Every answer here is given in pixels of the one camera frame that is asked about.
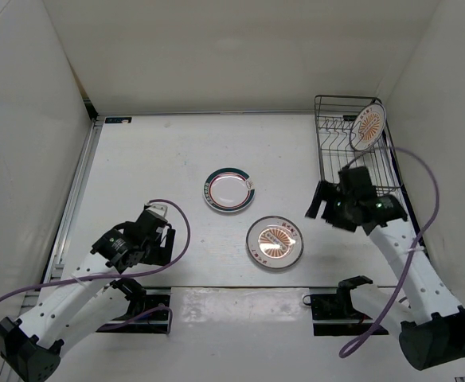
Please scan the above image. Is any black wire dish rack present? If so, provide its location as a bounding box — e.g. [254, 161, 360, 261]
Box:
[314, 95, 401, 195]

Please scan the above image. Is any green red rimmed plate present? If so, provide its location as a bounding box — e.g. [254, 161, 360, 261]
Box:
[202, 167, 256, 214]

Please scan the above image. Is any orange pattern plate front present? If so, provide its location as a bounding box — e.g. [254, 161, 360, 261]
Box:
[245, 215, 304, 271]

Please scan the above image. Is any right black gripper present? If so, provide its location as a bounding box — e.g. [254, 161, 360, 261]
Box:
[305, 181, 358, 233]

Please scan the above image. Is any small black label sticker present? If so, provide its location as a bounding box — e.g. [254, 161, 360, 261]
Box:
[104, 117, 132, 124]

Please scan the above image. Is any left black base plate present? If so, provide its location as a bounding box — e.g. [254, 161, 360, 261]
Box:
[96, 288, 172, 335]

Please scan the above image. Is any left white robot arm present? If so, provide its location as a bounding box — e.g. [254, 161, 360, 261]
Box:
[0, 203, 176, 381]

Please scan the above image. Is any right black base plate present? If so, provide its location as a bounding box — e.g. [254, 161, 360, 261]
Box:
[302, 294, 371, 337]

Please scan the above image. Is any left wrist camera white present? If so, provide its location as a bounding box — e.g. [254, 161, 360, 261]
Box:
[144, 203, 168, 218]

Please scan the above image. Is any orange pattern plate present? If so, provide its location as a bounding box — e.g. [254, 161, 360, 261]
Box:
[350, 103, 386, 152]
[245, 215, 304, 271]

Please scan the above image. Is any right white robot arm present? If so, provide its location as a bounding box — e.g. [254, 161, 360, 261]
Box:
[306, 166, 465, 371]

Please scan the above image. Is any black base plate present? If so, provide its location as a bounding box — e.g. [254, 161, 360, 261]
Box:
[96, 288, 172, 335]
[302, 294, 371, 337]

